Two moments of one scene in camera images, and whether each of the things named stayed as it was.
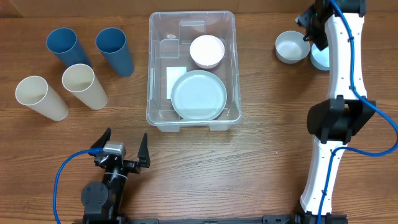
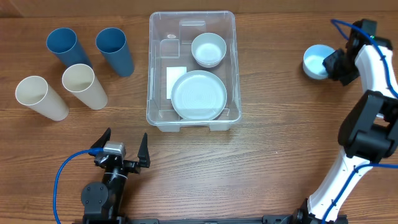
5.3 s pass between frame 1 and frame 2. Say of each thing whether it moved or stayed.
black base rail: stayed
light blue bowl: moved
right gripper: moved
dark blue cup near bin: stayed
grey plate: stayed
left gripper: stayed
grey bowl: moved
